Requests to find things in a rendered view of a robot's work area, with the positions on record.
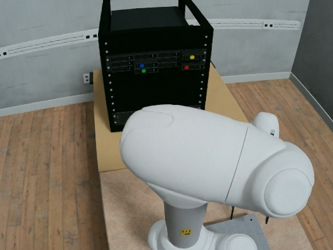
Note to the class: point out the tan flat board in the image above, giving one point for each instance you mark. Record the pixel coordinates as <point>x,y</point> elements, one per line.
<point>219,100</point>

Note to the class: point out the black rack frame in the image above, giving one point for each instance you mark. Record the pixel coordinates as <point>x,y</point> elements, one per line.
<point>156,29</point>

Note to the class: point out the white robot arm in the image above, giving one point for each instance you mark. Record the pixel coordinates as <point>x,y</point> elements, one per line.
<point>188,156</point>

